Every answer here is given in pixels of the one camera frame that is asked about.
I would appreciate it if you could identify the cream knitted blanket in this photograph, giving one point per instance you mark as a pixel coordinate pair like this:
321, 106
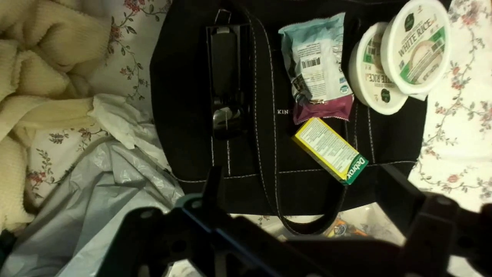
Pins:
42, 46

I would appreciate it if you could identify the black object in clear package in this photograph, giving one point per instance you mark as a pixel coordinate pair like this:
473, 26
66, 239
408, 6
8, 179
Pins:
226, 65

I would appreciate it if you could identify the yellow and green box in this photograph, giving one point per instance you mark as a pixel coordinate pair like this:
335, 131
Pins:
326, 148

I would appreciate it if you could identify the teal and purple snack bag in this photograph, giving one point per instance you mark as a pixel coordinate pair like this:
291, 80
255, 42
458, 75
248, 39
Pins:
313, 65

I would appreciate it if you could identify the white rice cup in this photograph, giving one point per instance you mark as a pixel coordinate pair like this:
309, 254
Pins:
371, 84
417, 46

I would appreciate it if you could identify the crumpled white tissue paper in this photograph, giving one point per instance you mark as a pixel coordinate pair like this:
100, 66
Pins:
115, 119

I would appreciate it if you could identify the grey plastic bag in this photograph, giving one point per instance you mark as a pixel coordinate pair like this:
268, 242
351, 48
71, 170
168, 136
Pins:
100, 200

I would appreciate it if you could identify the black tote bag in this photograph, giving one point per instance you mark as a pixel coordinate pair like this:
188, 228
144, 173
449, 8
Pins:
184, 96

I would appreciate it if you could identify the orange packet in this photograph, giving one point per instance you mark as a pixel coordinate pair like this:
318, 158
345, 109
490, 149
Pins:
344, 229

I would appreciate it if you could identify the floral bed sheet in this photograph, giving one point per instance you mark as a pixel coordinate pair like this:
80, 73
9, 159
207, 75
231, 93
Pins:
459, 115

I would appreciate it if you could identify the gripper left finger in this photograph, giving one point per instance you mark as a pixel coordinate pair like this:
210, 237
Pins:
192, 238

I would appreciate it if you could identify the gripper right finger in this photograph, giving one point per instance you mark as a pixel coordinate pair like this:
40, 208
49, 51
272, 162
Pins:
442, 231

